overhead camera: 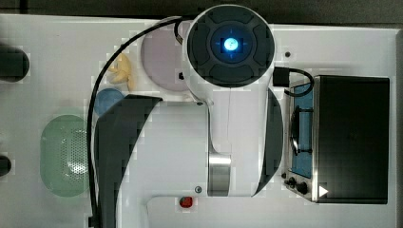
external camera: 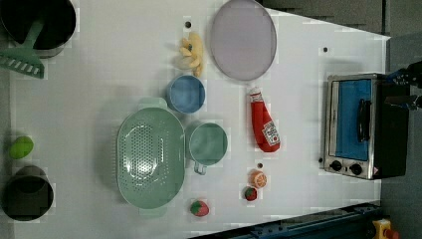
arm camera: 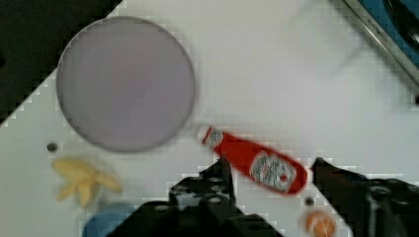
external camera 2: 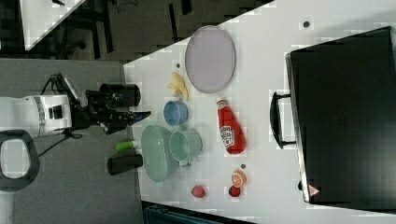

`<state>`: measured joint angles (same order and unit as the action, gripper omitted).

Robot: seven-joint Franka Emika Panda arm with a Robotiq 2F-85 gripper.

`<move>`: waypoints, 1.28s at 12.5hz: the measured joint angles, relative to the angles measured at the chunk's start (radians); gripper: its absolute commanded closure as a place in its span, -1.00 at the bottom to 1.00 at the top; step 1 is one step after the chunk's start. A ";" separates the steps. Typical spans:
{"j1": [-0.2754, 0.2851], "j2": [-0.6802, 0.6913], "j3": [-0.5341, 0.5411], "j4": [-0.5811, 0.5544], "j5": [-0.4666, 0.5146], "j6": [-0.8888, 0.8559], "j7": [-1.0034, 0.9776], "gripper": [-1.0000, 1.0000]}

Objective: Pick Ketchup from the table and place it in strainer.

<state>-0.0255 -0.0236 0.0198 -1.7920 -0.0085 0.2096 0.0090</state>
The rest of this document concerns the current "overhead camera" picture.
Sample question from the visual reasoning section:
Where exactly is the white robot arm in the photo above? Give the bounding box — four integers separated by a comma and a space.
94, 5, 283, 228

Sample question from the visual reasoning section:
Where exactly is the lilac round plate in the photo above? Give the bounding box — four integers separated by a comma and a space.
141, 25, 188, 92

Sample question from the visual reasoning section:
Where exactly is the red strawberry toy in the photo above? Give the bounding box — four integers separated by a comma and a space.
179, 197, 193, 208

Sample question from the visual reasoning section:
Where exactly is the yellow peeled banana toy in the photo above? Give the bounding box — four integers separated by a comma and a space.
108, 53, 135, 91

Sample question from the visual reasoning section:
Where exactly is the blue cup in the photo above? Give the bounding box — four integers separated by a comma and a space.
94, 88, 124, 116

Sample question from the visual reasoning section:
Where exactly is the black toaster oven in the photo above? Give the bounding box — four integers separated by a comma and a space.
282, 75, 390, 204

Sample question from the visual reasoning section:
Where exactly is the black cylindrical holder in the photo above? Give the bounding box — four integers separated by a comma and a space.
0, 46, 29, 83
0, 155, 11, 177

